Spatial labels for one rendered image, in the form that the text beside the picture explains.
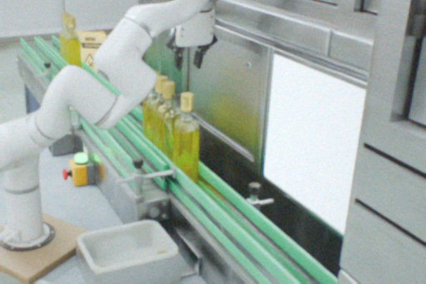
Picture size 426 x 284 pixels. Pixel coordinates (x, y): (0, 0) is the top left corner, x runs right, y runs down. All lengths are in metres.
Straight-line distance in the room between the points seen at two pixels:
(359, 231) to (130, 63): 0.70
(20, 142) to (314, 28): 0.69
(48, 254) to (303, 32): 0.84
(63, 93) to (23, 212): 0.42
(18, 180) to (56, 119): 0.29
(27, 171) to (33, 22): 6.05
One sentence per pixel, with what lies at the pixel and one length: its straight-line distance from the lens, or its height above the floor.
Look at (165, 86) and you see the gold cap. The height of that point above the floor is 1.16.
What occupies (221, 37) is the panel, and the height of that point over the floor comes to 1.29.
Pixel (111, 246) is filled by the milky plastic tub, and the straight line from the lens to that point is 1.54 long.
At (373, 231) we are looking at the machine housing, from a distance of 0.65.
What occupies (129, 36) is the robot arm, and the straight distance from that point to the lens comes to 1.23.
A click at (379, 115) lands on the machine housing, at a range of 0.61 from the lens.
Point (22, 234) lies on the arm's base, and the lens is 1.60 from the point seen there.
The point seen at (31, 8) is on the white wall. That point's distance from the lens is 7.48.
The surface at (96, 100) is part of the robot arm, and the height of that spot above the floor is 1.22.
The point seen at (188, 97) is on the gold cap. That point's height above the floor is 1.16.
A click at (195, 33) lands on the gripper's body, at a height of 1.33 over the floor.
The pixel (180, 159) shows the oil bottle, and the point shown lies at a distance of 1.55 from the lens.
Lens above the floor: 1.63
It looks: 23 degrees down
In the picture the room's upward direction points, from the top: straight up
